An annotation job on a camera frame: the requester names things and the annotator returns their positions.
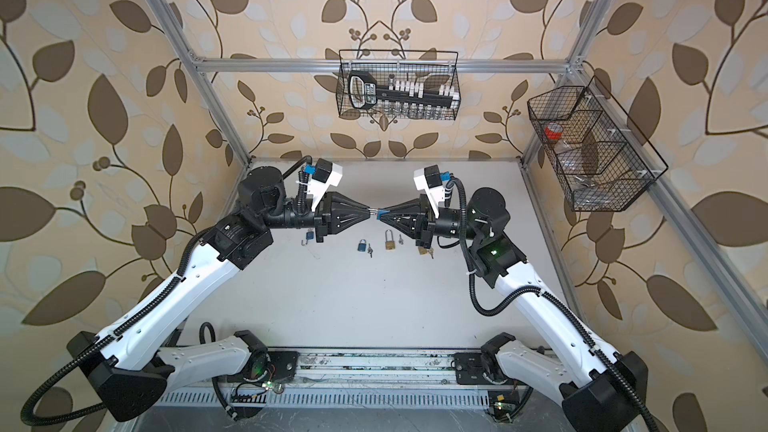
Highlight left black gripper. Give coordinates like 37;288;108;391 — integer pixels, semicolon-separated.
255;188;367;243

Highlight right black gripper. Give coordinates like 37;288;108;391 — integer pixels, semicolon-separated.
383;197;483;252

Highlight large brass padlock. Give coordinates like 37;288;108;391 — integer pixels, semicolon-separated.
385;230;396;250

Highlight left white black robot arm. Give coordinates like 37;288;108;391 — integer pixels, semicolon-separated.
20;156;370;427

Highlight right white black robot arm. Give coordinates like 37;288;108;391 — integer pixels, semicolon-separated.
377;173;659;431

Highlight black socket tool set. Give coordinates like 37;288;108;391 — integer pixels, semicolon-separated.
346;71;461;110

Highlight red item in basket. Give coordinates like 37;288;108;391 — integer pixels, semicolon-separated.
543;122;564;142

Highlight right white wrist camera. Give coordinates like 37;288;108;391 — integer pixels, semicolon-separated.
413;165;451;217

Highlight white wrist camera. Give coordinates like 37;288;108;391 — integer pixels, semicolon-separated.
303;159;343;212
413;165;451;217

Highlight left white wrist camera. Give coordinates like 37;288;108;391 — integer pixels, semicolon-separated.
303;159;343;212

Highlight back black wire basket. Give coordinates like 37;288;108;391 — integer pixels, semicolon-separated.
336;48;462;121

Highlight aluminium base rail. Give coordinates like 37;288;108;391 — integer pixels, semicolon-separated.
160;341;576;411

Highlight side black wire basket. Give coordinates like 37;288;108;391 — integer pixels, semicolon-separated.
527;77;669;212

